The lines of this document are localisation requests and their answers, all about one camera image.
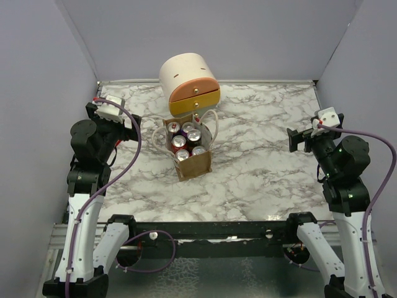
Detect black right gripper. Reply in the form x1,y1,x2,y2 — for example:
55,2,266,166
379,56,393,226
288,125,341,177

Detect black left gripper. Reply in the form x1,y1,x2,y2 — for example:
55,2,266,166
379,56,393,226
87,104,141,163

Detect silver blue energy drink can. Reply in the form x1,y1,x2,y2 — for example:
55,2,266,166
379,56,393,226
167,121,181,135

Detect red cola can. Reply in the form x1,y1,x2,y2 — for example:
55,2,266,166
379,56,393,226
171,135,187,153
175,149,190,162

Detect purple fanta can front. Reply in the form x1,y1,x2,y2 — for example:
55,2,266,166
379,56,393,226
181,122,195,137

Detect purple fanta can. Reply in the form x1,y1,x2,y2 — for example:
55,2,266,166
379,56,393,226
181,122,195,137
192,146,206,156

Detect black yellow can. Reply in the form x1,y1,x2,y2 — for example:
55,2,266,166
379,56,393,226
186,129,202,148

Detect brown canvas bag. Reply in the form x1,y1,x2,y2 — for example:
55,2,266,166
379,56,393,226
151,109,219,181

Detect red cola can front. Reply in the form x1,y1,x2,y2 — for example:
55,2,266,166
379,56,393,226
171,135,187,153

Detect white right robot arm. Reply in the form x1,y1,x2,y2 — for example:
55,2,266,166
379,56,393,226
285,124,396,297

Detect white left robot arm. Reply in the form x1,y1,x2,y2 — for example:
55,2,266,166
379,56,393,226
42,114,141,297

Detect cream round drawer cabinet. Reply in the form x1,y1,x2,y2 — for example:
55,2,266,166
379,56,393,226
159,53,221,118

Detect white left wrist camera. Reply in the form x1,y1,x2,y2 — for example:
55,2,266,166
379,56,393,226
93,95,125,123

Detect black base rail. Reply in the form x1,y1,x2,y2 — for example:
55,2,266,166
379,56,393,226
102,212,317,260

